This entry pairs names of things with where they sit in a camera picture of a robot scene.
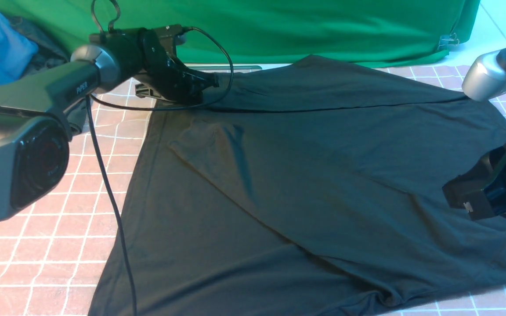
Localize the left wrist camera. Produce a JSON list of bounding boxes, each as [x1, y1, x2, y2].
[[152, 24, 190, 50]]

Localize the dark gray crumpled garment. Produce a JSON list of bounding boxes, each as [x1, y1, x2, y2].
[[8, 16, 69, 77]]

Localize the black left camera cable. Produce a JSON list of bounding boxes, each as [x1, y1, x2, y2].
[[85, 0, 235, 316]]

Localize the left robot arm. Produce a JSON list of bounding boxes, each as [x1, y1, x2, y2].
[[0, 25, 219, 222]]

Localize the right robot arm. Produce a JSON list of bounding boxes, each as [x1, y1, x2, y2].
[[442, 48, 506, 221]]

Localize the dark gray long-sleeved shirt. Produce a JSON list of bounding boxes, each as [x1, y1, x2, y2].
[[88, 55, 506, 316]]

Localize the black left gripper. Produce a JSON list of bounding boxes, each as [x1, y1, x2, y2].
[[90, 28, 220, 105]]

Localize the green backdrop cloth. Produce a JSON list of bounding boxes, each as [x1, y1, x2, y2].
[[0, 0, 480, 68]]

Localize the metal binder clip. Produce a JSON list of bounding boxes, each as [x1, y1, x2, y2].
[[437, 33, 460, 51]]

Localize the pink white-grid tablecloth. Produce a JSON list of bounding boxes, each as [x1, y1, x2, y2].
[[0, 65, 506, 316]]

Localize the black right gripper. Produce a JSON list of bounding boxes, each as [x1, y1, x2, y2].
[[442, 144, 506, 221]]

